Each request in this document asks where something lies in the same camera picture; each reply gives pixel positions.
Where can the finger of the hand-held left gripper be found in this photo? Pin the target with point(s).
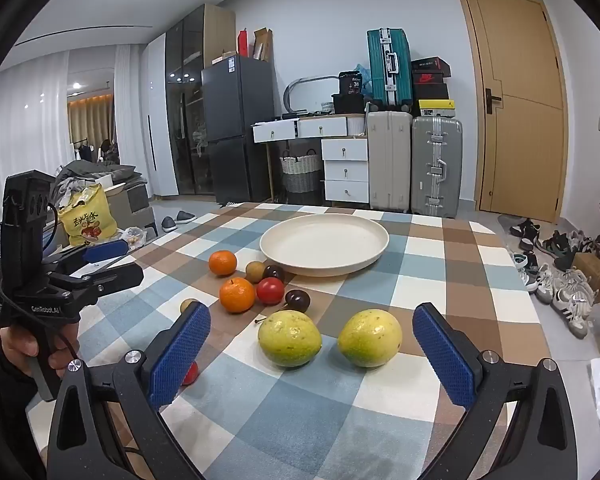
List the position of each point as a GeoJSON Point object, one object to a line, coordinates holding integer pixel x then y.
{"type": "Point", "coordinates": [105, 252]}
{"type": "Point", "coordinates": [120, 277]}

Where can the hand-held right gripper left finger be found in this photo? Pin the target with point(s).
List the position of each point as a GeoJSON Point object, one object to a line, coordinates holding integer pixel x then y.
{"type": "Point", "coordinates": [180, 355]}

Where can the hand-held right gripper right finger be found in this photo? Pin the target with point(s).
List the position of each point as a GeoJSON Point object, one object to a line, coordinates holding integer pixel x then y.
{"type": "Point", "coordinates": [442, 360]}

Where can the red cherry tomato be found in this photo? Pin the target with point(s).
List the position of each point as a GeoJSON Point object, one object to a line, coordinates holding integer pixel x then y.
{"type": "Point", "coordinates": [270, 291]}
{"type": "Point", "coordinates": [191, 374]}

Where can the brown longan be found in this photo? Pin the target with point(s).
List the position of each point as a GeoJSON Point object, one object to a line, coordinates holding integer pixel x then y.
{"type": "Point", "coordinates": [187, 306]}
{"type": "Point", "coordinates": [254, 272]}

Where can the green yellow passion fruit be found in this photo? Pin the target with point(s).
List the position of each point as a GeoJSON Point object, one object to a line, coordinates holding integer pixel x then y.
{"type": "Point", "coordinates": [370, 337]}

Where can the orange mandarin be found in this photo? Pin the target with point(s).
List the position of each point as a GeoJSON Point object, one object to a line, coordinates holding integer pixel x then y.
{"type": "Point", "coordinates": [222, 263]}
{"type": "Point", "coordinates": [236, 296]}

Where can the pale yellow spotted passion fruit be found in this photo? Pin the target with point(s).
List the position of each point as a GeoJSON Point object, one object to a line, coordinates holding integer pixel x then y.
{"type": "Point", "coordinates": [289, 338]}

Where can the dark red cherry with stem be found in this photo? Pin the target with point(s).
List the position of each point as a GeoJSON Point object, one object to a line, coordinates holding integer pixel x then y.
{"type": "Point", "coordinates": [298, 300]}

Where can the round cream plate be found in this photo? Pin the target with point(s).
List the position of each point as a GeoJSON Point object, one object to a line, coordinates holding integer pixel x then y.
{"type": "Point", "coordinates": [324, 242]}

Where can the person's left forearm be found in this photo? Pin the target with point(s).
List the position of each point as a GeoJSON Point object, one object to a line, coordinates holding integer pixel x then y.
{"type": "Point", "coordinates": [2, 410]}

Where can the person's left hand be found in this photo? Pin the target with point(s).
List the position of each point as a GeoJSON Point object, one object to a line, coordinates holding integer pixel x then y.
{"type": "Point", "coordinates": [19, 347]}

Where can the clear snack packet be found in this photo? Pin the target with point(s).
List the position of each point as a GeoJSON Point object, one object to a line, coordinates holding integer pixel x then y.
{"type": "Point", "coordinates": [132, 236]}

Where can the yellow printed bag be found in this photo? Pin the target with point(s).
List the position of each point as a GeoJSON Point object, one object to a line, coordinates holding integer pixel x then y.
{"type": "Point", "coordinates": [87, 220]}

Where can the cardboard box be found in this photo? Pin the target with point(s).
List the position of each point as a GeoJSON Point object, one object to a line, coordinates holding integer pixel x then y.
{"type": "Point", "coordinates": [125, 210]}

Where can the grey slipper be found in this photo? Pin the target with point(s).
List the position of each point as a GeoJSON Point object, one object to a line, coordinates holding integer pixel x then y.
{"type": "Point", "coordinates": [184, 216]}
{"type": "Point", "coordinates": [169, 223]}

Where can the grey clothes pile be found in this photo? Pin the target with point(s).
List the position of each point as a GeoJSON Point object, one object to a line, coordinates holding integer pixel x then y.
{"type": "Point", "coordinates": [105, 172]}

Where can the white sheer curtain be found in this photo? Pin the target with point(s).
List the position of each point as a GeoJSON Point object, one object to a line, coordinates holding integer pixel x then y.
{"type": "Point", "coordinates": [25, 125]}

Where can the dark plum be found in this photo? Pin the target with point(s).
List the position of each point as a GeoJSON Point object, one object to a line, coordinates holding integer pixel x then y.
{"type": "Point", "coordinates": [274, 272]}

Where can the beige curtain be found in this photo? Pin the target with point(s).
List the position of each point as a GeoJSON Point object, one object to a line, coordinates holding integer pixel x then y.
{"type": "Point", "coordinates": [92, 120]}

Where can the pile of shoes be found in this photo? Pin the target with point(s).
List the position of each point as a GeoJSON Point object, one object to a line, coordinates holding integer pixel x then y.
{"type": "Point", "coordinates": [570, 300]}

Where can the white wardrobe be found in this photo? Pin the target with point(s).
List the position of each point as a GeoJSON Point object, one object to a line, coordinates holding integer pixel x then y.
{"type": "Point", "coordinates": [160, 110]}

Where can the glass door wardrobe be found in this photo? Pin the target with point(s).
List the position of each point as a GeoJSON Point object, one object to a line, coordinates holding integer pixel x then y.
{"type": "Point", "coordinates": [185, 110]}

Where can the small brown box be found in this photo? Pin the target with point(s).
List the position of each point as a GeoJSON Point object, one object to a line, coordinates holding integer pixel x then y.
{"type": "Point", "coordinates": [592, 270]}

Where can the silver suitcase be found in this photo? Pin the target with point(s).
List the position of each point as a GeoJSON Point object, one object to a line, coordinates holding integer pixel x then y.
{"type": "Point", "coordinates": [425, 170]}

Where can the dark grey fridge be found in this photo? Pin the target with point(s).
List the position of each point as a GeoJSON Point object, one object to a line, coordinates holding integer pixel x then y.
{"type": "Point", "coordinates": [237, 110]}

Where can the beige suitcase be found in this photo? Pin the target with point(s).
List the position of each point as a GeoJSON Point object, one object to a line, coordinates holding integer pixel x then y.
{"type": "Point", "coordinates": [389, 160]}

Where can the woven laundry basket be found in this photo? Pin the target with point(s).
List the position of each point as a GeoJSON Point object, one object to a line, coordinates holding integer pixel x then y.
{"type": "Point", "coordinates": [300, 170]}

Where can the white dresser with drawers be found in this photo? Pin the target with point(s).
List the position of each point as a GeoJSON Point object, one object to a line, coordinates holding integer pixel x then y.
{"type": "Point", "coordinates": [345, 150]}

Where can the wooden door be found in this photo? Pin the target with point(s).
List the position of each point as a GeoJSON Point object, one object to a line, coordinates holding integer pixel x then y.
{"type": "Point", "coordinates": [520, 135]}

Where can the yellow and white shoe box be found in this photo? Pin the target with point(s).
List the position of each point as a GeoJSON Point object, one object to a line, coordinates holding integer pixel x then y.
{"type": "Point", "coordinates": [436, 108]}

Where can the folded cardboard pieces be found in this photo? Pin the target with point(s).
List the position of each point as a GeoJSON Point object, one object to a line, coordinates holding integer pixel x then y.
{"type": "Point", "coordinates": [262, 45]}

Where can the small white basket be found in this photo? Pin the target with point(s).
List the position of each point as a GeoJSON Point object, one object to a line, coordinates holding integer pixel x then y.
{"type": "Point", "coordinates": [327, 107]}

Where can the plain black shoe box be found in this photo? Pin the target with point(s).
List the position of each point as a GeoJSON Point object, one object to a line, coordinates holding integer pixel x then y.
{"type": "Point", "coordinates": [430, 92]}

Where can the black bag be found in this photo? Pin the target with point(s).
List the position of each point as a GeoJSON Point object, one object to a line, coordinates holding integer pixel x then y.
{"type": "Point", "coordinates": [347, 102]}

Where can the red and black shoe box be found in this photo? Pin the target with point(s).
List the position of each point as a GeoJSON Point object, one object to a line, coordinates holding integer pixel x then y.
{"type": "Point", "coordinates": [430, 78]}

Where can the teal suitcase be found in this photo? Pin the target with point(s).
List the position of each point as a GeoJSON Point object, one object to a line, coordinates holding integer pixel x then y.
{"type": "Point", "coordinates": [380, 70]}

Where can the blue plastic bag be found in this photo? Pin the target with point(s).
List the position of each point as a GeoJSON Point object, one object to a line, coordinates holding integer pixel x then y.
{"type": "Point", "coordinates": [364, 71]}

